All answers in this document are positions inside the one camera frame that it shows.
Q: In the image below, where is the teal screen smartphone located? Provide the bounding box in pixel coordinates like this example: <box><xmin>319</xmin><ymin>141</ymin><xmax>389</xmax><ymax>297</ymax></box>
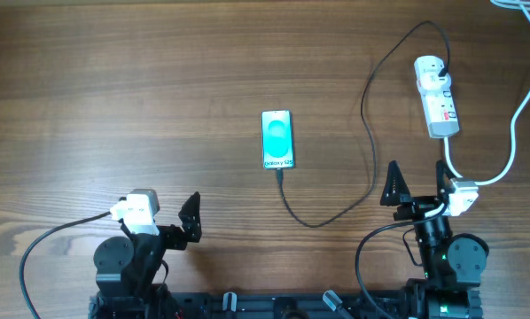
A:
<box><xmin>261</xmin><ymin>110</ymin><xmax>295</xmax><ymax>169</ymax></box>

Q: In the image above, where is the black charging cable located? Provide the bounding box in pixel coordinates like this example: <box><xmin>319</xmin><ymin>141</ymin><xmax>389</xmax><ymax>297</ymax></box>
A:
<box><xmin>275</xmin><ymin>19</ymin><xmax>452</xmax><ymax>229</ymax></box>

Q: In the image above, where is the white power strip cord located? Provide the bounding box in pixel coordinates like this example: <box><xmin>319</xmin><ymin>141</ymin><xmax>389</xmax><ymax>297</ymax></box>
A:
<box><xmin>443</xmin><ymin>0</ymin><xmax>530</xmax><ymax>187</ymax></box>

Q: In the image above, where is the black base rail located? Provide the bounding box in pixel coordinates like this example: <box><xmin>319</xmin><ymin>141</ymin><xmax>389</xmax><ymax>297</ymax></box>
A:
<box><xmin>88</xmin><ymin>291</ymin><xmax>484</xmax><ymax>319</ymax></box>

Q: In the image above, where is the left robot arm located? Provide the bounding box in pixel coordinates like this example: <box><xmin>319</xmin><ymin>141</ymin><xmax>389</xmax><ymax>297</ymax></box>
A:
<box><xmin>88</xmin><ymin>189</ymin><xmax>202</xmax><ymax>318</ymax></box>

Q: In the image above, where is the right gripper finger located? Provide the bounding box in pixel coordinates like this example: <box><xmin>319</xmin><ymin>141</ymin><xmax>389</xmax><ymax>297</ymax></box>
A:
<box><xmin>435</xmin><ymin>159</ymin><xmax>455</xmax><ymax>195</ymax></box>
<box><xmin>379</xmin><ymin>160</ymin><xmax>411</xmax><ymax>206</ymax></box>

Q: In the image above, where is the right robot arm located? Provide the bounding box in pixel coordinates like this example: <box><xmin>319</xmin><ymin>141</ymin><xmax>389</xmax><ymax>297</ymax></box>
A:
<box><xmin>380</xmin><ymin>160</ymin><xmax>489</xmax><ymax>319</ymax></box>

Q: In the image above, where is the white charger plug adapter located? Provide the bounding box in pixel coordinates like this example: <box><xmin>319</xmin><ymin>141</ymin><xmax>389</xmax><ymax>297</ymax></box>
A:
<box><xmin>417</xmin><ymin>72</ymin><xmax>451</xmax><ymax>95</ymax></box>

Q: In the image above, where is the white power strip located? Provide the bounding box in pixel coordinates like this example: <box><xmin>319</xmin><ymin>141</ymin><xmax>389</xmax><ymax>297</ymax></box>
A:
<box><xmin>414</xmin><ymin>56</ymin><xmax>460</xmax><ymax>139</ymax></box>

